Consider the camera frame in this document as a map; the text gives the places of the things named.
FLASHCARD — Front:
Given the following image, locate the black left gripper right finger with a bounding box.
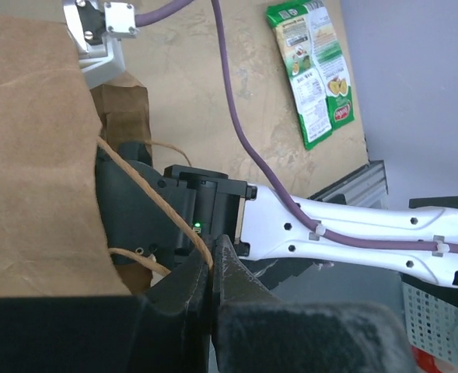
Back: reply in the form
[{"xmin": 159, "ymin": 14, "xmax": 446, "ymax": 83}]
[{"xmin": 212, "ymin": 235, "xmax": 418, "ymax": 372}]

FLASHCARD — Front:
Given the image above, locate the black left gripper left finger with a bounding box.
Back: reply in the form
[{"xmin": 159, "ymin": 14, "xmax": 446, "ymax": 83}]
[{"xmin": 0, "ymin": 250, "xmax": 211, "ymax": 372}]

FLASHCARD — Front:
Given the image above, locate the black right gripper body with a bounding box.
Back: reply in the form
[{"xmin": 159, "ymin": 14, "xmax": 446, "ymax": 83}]
[{"xmin": 95, "ymin": 142, "xmax": 196, "ymax": 270}]

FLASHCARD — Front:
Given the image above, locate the brown paper bag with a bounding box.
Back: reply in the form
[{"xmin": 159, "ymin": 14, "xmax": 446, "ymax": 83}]
[{"xmin": 0, "ymin": 15, "xmax": 156, "ymax": 298}]

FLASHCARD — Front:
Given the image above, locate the green white snack bag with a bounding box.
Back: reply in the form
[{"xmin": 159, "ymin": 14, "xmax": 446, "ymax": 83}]
[{"xmin": 266, "ymin": 1, "xmax": 355, "ymax": 150}]

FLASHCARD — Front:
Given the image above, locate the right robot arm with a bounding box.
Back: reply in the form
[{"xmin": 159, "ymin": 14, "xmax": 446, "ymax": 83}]
[{"xmin": 241, "ymin": 186, "xmax": 458, "ymax": 307}]

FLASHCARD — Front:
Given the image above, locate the white perforated basket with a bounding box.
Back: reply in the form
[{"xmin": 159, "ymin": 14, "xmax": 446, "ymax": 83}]
[{"xmin": 402, "ymin": 284, "xmax": 458, "ymax": 372}]

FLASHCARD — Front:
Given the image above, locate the aluminium table frame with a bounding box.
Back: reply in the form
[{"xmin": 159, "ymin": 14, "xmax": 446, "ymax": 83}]
[{"xmin": 309, "ymin": 161, "xmax": 388, "ymax": 209}]

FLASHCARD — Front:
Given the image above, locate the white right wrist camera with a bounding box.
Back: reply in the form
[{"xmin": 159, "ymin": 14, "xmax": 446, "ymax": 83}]
[{"xmin": 61, "ymin": 0, "xmax": 138, "ymax": 89}]

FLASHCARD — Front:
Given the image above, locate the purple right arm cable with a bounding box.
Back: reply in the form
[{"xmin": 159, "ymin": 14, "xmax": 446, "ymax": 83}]
[{"xmin": 133, "ymin": 0, "xmax": 458, "ymax": 257}]

